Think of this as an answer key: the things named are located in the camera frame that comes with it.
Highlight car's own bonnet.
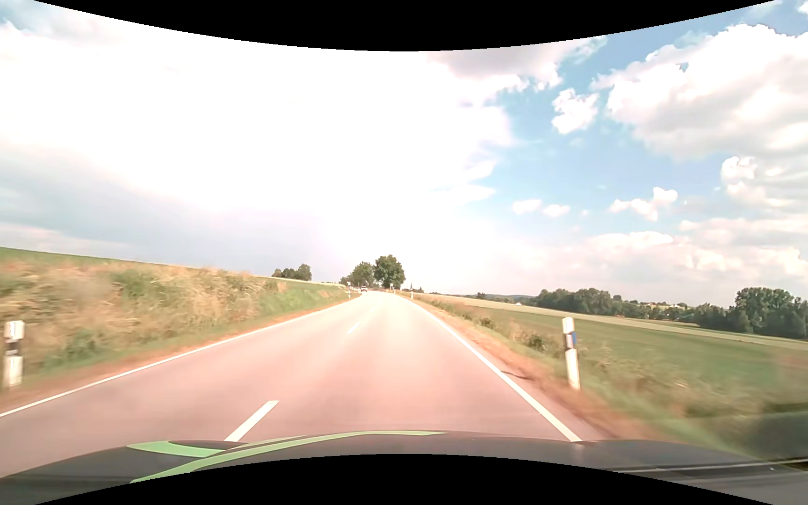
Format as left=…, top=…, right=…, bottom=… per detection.
left=0, top=430, right=808, bottom=505

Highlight white marker post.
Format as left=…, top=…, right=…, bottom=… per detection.
left=562, top=316, right=582, bottom=391
left=2, top=320, right=25, bottom=390

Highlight road markings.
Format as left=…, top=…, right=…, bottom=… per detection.
left=0, top=292, right=584, bottom=443

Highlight grey asphalt road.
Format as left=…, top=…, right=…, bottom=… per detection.
left=0, top=289, right=605, bottom=492

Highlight line of distant trees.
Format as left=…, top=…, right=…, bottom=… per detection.
left=474, top=286, right=808, bottom=348

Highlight grass verge and field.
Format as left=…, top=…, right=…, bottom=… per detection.
left=400, top=292, right=808, bottom=465

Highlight group of trees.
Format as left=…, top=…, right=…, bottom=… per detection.
left=338, top=254, right=407, bottom=290

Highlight dry grass bank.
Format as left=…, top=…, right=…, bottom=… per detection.
left=0, top=240, right=357, bottom=422

